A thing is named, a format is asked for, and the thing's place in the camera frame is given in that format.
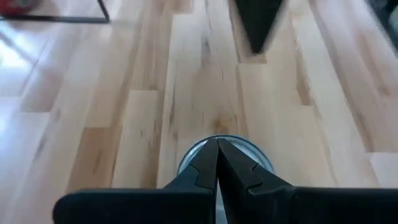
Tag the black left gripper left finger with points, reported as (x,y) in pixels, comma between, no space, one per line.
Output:
(140,208)

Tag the green light tuna can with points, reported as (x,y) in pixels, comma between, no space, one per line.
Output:
(252,152)

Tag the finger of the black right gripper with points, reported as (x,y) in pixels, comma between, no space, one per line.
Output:
(258,25)

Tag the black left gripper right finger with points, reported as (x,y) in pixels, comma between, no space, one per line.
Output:
(295,208)

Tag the wooden shelf with black legs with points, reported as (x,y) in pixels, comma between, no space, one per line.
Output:
(62,19)

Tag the silver-lidded red label can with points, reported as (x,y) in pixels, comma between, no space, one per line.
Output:
(15,6)

